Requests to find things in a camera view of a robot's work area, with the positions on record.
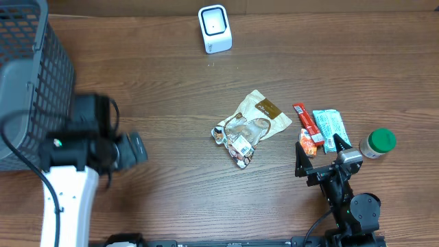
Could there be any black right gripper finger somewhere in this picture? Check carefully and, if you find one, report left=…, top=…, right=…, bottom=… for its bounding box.
left=333, top=133, right=352, bottom=153
left=295, top=141, right=313, bottom=177

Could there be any orange snack packet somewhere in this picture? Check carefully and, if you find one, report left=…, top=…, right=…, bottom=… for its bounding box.
left=298, top=128, right=317, bottom=158

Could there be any teal tissue pack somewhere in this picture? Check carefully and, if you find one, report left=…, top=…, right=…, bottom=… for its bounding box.
left=313, top=109, right=351, bottom=153

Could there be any red snack bar wrapper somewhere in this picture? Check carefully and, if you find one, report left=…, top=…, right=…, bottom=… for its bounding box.
left=292, top=103, right=324, bottom=146

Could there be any green bottle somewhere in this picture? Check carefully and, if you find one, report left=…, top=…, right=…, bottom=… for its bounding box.
left=359, top=128, right=396, bottom=158

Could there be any brown nut snack pouch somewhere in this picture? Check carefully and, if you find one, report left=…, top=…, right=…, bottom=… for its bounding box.
left=211, top=90, right=292, bottom=169

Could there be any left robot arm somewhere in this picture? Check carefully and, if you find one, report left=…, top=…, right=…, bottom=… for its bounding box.
left=38, top=94, right=147, bottom=246

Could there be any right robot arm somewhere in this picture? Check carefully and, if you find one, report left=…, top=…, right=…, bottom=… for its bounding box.
left=291, top=134, right=386, bottom=247

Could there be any white barcode scanner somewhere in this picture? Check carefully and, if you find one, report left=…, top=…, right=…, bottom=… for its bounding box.
left=198, top=4, right=233, bottom=54

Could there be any grey plastic mesh basket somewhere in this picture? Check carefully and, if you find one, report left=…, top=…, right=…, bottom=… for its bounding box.
left=1, top=0, right=75, bottom=165

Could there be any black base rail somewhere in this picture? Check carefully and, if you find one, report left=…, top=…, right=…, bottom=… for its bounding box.
left=88, top=235, right=387, bottom=247

